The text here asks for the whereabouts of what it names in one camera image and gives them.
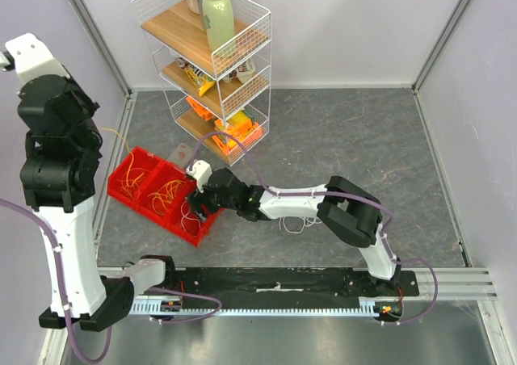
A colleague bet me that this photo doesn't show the cable bundle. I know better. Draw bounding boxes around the cable bundle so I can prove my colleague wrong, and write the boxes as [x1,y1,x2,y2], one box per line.
[278,215,324,235]

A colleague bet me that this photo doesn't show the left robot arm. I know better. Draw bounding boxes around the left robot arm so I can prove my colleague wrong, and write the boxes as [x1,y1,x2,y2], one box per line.
[17,74,178,332]

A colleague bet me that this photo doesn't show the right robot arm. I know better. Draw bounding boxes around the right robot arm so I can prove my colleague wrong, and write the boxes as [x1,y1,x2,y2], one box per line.
[186,161,400,296]

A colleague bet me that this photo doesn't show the orange yellow snack boxes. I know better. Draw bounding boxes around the orange yellow snack boxes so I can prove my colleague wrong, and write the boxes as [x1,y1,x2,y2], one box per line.
[213,111,263,155]

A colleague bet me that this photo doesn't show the red compartment bin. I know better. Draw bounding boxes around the red compartment bin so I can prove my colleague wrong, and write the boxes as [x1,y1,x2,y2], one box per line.
[107,146,223,246]

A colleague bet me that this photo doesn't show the flat orange box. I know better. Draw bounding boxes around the flat orange box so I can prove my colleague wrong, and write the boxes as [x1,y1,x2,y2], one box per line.
[186,96,216,121]

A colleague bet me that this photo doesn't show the yellow M&M candy bag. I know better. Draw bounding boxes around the yellow M&M candy bag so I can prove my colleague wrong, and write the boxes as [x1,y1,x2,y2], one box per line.
[183,65,216,97]

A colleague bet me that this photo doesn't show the pale green bottle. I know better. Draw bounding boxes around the pale green bottle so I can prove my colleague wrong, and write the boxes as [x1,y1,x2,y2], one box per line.
[202,0,237,58]

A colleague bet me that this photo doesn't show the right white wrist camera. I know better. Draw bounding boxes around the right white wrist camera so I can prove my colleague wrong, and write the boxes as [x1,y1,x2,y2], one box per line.
[186,160,212,193]

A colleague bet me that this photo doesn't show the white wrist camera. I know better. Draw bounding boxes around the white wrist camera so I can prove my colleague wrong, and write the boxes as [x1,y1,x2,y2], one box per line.
[186,160,212,193]
[1,33,71,85]

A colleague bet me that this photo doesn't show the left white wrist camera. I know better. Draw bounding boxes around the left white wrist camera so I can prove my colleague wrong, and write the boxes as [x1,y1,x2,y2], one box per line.
[1,33,71,85]

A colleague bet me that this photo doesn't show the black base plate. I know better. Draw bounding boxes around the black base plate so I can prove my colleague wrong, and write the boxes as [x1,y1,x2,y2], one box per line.
[162,267,419,308]

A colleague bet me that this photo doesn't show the white wire shelf rack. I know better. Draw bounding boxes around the white wire shelf rack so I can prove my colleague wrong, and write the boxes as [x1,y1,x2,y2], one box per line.
[132,0,272,166]

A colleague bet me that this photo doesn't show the grey slotted cable duct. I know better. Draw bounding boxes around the grey slotted cable duct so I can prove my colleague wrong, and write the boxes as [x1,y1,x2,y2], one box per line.
[129,296,401,319]

